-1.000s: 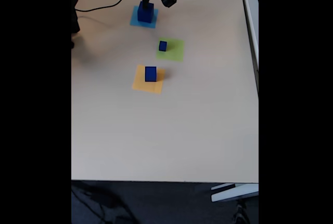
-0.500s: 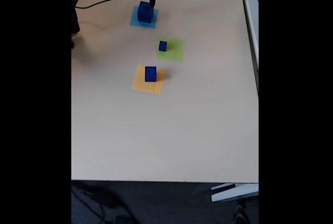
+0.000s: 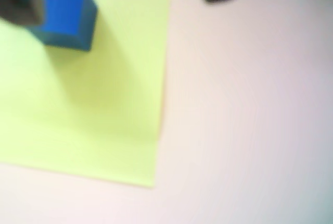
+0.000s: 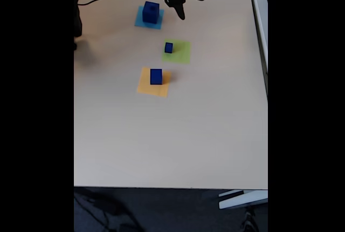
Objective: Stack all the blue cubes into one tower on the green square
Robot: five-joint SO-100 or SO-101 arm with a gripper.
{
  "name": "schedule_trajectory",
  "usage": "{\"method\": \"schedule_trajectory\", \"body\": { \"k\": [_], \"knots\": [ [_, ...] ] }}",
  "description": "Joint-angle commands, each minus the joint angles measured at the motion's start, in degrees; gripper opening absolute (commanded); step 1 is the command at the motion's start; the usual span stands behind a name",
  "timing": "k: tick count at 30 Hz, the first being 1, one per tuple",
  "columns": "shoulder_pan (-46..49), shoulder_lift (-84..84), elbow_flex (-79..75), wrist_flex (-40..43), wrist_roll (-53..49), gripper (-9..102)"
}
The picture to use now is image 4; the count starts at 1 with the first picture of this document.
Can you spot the large blue cube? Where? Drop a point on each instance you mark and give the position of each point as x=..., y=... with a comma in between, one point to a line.
x=149, y=17

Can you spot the blue paper square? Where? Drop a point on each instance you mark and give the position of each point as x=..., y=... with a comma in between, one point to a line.
x=138, y=21

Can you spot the white table foot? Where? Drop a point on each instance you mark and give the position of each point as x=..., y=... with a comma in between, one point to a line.
x=242, y=199

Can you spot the medium blue cube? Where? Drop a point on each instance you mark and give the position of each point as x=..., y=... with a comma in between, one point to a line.
x=156, y=76

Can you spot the small blue cube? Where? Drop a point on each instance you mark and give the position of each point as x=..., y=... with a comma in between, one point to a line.
x=168, y=47

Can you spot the white neighbouring desk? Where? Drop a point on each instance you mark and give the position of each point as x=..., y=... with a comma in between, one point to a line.
x=262, y=27

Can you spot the orange paper square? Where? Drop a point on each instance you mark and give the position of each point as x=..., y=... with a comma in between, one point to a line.
x=144, y=86

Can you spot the green paper square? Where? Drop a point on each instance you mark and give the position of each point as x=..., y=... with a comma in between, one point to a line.
x=183, y=54

